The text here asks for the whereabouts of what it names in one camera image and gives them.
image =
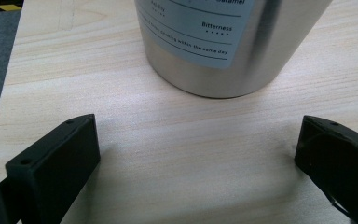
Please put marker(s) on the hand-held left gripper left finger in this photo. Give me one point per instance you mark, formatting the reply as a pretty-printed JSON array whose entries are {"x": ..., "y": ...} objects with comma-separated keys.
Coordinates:
[{"x": 56, "y": 161}]

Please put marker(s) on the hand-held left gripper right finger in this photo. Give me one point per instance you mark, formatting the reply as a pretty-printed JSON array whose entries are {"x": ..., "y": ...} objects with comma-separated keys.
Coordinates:
[{"x": 341, "y": 161}]

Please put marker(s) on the silver metal cup blue label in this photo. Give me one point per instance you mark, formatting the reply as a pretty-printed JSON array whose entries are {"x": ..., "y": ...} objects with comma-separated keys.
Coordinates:
[{"x": 254, "y": 62}]

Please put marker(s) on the black yellow striped stand base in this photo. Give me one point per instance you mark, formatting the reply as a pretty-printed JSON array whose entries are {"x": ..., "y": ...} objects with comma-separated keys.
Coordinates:
[{"x": 4, "y": 5}]

